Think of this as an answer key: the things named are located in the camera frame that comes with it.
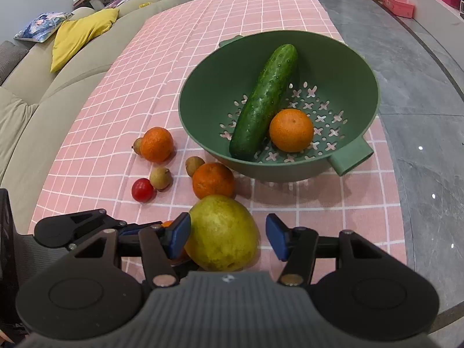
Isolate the brown longan far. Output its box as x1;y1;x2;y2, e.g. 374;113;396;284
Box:
131;137;142;155

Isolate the red cherry tomato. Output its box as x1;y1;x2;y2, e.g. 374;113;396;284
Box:
131;178;155;203

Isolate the pink checkered tablecloth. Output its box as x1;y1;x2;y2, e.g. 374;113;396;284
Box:
31;0;406;261

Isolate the beige sofa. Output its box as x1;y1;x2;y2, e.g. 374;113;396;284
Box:
0;0;195;189

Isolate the green cucumber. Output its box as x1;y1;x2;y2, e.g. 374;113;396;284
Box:
229;44;298;161

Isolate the brown longan right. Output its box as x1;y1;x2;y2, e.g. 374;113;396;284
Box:
185;156;205;177

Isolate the green plastic colander bowl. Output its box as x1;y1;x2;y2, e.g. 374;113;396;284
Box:
179;31;380;182

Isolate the pink storage box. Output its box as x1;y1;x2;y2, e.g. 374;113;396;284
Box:
382;0;415;19

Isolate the blue patterned cushion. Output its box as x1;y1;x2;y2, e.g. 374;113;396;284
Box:
14;12;73;43

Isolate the yellow cushion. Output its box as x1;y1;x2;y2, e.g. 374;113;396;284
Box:
50;9;119;73

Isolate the brown longan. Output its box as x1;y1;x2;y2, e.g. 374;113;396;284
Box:
149;167;172;190
185;156;205;177
131;137;142;155

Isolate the brown longan middle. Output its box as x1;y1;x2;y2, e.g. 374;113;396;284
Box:
149;167;172;190

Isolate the yellow green pear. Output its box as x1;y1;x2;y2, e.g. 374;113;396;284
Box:
185;195;259;272

